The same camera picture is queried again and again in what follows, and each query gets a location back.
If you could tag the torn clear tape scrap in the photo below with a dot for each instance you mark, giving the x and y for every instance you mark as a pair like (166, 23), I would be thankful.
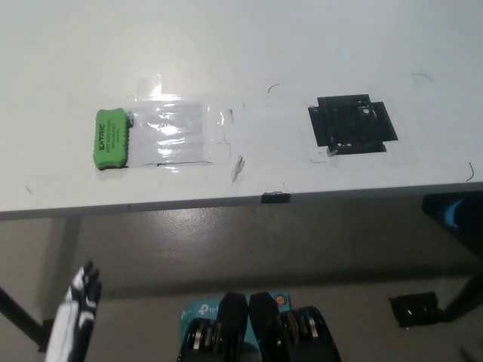
(237, 169)

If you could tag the teal TP-Link box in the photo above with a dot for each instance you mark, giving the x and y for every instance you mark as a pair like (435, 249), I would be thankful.
(200, 310)

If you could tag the black tape square patch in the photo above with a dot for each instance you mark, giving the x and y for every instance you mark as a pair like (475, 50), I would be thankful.
(351, 124)

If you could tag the black table foot plate right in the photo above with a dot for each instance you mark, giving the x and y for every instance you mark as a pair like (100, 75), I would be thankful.
(414, 309)

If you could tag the small black edge tape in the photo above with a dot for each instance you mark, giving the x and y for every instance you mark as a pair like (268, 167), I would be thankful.
(275, 198)

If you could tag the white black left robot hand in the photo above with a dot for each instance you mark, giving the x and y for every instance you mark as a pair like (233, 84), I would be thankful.
(75, 313)

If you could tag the clear plastic tape sheet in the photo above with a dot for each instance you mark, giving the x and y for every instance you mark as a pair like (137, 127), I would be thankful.
(177, 134)

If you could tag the black and blue object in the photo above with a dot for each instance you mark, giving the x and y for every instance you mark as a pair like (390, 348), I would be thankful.
(451, 213)

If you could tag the green whiteboard eraser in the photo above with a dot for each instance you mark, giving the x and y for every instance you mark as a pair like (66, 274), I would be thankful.
(112, 138)

